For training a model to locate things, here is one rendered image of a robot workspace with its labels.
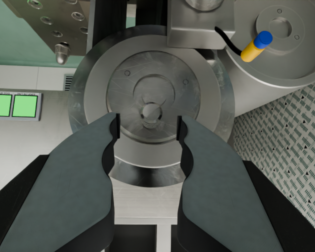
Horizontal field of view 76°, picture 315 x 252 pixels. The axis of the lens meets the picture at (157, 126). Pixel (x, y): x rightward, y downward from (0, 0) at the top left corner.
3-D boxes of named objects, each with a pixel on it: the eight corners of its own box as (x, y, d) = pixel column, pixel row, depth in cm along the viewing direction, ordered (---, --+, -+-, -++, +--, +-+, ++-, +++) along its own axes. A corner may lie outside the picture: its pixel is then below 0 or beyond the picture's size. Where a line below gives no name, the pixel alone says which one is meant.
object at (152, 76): (206, 56, 17) (196, 148, 15) (199, 67, 18) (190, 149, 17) (114, 42, 16) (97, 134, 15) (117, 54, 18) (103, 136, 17)
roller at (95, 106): (220, 37, 18) (223, 170, 16) (176, 107, 44) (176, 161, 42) (89, 29, 17) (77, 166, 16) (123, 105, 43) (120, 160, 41)
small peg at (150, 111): (152, 127, 13) (135, 112, 13) (150, 132, 15) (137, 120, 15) (167, 111, 13) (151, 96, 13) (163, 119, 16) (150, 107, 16)
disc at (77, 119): (233, 28, 19) (238, 189, 17) (231, 32, 20) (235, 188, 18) (75, 18, 19) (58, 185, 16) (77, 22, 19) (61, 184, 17)
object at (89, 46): (104, -111, 21) (91, 52, 19) (125, 28, 45) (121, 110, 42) (99, -111, 21) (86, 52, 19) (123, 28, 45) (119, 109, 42)
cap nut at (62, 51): (67, 44, 50) (65, 61, 49) (72, 52, 53) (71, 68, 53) (52, 43, 50) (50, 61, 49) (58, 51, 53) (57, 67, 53)
